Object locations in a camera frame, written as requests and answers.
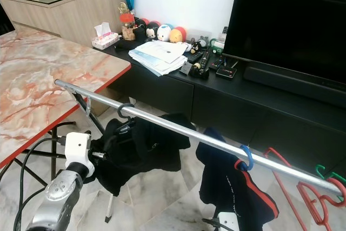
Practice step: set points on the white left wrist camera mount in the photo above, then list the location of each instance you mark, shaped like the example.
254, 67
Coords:
78, 147

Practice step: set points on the navy t-shirt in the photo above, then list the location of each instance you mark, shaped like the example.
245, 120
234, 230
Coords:
232, 187

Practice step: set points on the green mug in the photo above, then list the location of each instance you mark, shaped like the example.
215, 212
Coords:
218, 46

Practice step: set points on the white tissue packet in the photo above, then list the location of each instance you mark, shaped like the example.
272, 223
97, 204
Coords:
105, 37

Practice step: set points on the red hanger with blue hook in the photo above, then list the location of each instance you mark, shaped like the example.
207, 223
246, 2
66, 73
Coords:
248, 156

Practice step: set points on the black white plush toy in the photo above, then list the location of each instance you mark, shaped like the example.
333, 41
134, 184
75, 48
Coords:
151, 30

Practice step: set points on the light wooden cabinet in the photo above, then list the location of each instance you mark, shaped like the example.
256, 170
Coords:
65, 12

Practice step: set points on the black printed t-shirt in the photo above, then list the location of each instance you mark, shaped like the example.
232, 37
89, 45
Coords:
140, 147

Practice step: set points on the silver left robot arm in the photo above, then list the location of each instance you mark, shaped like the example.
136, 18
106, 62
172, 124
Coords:
59, 196

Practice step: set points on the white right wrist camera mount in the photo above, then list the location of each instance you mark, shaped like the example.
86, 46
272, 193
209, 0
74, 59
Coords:
228, 221

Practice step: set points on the black tv console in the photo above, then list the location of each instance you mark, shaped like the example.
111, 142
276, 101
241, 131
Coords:
238, 104

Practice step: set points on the black soundbar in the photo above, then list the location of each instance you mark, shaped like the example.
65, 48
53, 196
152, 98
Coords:
292, 79

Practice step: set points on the white paper stack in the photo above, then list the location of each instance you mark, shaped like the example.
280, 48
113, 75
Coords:
162, 55

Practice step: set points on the red plastic hanger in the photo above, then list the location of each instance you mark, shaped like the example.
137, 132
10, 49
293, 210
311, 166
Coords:
303, 187

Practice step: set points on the black plastic hanger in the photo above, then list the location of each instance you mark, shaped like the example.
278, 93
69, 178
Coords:
125, 111

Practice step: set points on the black television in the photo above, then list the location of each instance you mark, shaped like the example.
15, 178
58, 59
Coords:
286, 20

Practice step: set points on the dark glass display cabinet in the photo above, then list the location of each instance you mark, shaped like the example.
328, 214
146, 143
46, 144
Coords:
4, 22

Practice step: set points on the orange plush toy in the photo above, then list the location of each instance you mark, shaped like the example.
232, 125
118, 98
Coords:
177, 34

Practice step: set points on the silver metal clothes rack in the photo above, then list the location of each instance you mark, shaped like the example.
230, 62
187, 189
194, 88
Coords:
194, 131

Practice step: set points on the small black digital device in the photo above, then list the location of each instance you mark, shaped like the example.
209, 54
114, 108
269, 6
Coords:
226, 71

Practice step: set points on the green plastic hanger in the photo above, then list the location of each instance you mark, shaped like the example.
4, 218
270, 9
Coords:
330, 176

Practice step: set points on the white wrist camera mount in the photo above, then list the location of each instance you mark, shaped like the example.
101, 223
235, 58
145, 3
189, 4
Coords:
228, 221
78, 147

